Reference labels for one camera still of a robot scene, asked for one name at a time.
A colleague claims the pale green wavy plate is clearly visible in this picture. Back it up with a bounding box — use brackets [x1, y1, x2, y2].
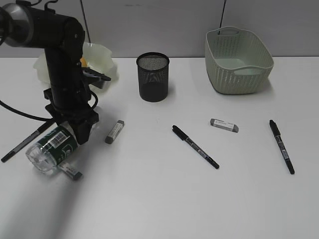
[33, 42, 119, 94]

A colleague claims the grey white eraser right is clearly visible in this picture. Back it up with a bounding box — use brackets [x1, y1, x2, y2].
[210, 119, 239, 133]

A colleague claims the grey white eraser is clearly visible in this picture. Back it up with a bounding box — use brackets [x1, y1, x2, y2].
[105, 120, 125, 144]
[210, 119, 239, 133]
[58, 162, 83, 181]

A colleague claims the clear plastic water bottle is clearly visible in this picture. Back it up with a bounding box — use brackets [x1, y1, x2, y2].
[25, 121, 80, 175]

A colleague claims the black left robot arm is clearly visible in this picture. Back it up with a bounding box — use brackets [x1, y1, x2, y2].
[0, 0, 99, 145]

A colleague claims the black wall cable right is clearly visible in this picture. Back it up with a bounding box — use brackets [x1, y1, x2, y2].
[218, 0, 227, 28]

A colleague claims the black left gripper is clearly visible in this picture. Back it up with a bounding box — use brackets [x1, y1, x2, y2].
[43, 88, 99, 145]

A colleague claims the black wall cable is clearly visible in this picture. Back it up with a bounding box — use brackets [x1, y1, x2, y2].
[80, 0, 92, 43]
[218, 0, 227, 28]

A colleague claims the black wall cable left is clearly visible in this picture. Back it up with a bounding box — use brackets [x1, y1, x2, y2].
[80, 0, 92, 43]

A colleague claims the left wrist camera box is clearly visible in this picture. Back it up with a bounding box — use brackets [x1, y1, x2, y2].
[82, 67, 111, 89]

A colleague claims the yellow mango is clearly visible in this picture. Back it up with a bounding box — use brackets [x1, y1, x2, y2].
[80, 57, 88, 68]

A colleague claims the grey white eraser front left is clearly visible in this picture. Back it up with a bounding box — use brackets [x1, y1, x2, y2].
[58, 162, 83, 181]

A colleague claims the black mesh pen holder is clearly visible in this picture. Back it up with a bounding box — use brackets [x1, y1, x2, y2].
[136, 52, 170, 103]

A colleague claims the pale green plastic basket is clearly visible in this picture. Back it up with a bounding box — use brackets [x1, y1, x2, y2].
[205, 26, 274, 95]

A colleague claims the black marker pen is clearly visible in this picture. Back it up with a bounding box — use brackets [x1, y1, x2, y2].
[172, 125, 219, 169]
[269, 120, 295, 175]
[1, 120, 54, 163]

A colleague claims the grey white eraser centre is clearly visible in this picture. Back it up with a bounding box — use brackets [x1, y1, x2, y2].
[105, 120, 125, 144]

